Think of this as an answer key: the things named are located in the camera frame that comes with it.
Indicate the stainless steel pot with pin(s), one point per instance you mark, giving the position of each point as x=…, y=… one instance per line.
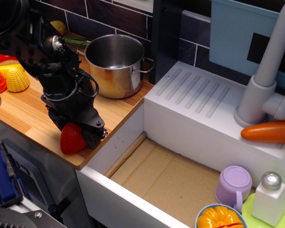
x=117, y=63

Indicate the yellow toy corn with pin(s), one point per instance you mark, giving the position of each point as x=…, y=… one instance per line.
x=17, y=80

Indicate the red toy strawberry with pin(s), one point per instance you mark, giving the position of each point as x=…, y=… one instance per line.
x=71, y=140

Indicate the light blue panel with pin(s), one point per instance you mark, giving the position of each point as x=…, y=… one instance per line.
x=239, y=34

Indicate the green toy leek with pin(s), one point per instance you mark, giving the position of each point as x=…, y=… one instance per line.
x=75, y=41

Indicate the white toy sink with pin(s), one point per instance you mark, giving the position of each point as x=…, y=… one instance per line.
x=160, y=167

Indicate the green plastic plate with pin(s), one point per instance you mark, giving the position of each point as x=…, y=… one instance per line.
x=253, y=222

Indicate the grey toy faucet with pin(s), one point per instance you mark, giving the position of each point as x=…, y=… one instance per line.
x=260, y=99

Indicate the yellow toy pumpkin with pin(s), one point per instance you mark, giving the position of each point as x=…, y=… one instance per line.
x=218, y=218

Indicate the purple plastic cup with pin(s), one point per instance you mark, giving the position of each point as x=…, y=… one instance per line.
x=233, y=187

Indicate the white salt shaker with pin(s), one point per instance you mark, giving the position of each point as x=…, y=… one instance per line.
x=269, y=201

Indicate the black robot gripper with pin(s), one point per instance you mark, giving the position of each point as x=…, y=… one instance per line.
x=78, y=107

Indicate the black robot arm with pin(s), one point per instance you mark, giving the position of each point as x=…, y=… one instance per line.
x=68, y=91

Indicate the yellow toy lemon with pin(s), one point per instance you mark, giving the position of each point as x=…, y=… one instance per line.
x=59, y=26

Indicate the yellow toy banana piece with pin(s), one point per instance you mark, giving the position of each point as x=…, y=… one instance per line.
x=4, y=69

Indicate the blue clamp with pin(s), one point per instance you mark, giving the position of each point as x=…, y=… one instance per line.
x=10, y=193

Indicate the blue bowl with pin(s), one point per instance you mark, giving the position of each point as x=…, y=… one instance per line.
x=202, y=211

